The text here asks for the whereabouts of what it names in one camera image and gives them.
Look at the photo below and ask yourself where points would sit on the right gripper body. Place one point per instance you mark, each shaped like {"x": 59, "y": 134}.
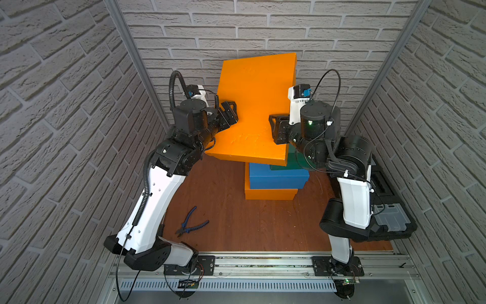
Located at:
{"x": 281, "y": 135}

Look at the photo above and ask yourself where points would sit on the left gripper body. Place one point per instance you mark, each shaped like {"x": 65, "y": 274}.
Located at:
{"x": 224, "y": 116}

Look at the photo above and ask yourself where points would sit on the blue shoebox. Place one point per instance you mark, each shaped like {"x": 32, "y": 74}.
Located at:
{"x": 261, "y": 176}

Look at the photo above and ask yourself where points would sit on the orange shoebox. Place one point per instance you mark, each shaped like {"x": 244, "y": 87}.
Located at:
{"x": 259, "y": 87}
{"x": 267, "y": 194}

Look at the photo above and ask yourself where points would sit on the green shoebox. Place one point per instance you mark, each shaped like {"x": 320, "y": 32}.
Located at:
{"x": 295, "y": 161}

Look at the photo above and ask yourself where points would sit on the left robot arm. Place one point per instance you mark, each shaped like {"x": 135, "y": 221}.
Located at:
{"x": 165, "y": 168}

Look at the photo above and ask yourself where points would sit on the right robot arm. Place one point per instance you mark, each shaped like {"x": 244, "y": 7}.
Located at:
{"x": 316, "y": 136}

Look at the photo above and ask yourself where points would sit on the black plastic toolbox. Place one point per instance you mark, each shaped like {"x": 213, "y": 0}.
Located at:
{"x": 380, "y": 212}

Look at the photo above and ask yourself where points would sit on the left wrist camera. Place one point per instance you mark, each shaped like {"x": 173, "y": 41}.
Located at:
{"x": 195, "y": 95}

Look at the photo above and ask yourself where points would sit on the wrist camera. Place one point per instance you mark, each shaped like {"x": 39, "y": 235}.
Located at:
{"x": 195, "y": 95}
{"x": 298, "y": 95}

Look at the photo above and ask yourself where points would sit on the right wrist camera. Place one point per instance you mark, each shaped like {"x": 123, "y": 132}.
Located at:
{"x": 298, "y": 95}

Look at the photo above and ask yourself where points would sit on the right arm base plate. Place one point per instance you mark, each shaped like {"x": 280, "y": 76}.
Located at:
{"x": 328, "y": 266}

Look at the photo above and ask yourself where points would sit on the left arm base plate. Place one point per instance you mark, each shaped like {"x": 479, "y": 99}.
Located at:
{"x": 203, "y": 264}

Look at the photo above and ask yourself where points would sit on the left corner aluminium post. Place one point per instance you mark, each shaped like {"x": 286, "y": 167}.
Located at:
{"x": 126, "y": 36}

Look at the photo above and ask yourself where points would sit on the corner aluminium post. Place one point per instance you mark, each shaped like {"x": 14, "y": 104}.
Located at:
{"x": 397, "y": 48}
{"x": 126, "y": 36}

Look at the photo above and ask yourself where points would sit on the aluminium front rail frame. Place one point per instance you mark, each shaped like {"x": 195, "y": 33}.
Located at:
{"x": 272, "y": 277}

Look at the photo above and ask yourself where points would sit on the right corner aluminium post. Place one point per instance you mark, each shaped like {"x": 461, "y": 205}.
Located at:
{"x": 397, "y": 48}

